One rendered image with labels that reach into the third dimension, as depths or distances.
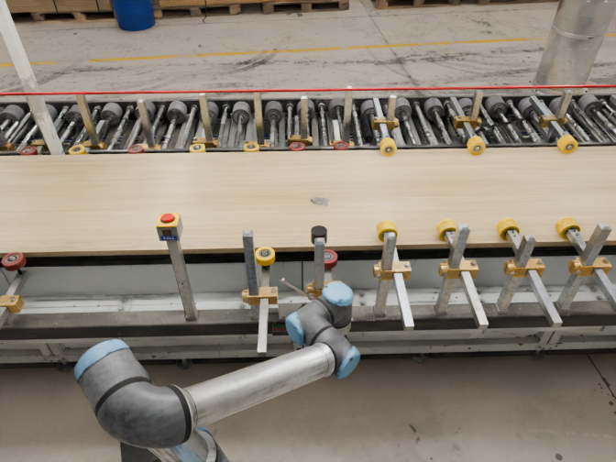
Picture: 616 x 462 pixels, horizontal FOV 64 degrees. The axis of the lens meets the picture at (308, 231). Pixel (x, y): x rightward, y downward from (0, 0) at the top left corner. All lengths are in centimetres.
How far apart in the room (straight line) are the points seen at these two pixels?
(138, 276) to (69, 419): 90
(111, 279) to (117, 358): 122
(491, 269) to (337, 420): 103
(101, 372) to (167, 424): 17
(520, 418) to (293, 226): 148
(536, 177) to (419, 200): 62
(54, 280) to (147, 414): 145
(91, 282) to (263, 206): 82
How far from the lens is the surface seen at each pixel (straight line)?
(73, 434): 277
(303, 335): 139
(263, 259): 195
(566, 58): 552
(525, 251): 194
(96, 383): 107
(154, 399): 103
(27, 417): 292
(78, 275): 232
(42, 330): 226
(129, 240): 216
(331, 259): 194
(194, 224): 216
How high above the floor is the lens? 229
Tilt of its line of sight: 42 degrees down
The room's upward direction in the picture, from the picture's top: straight up
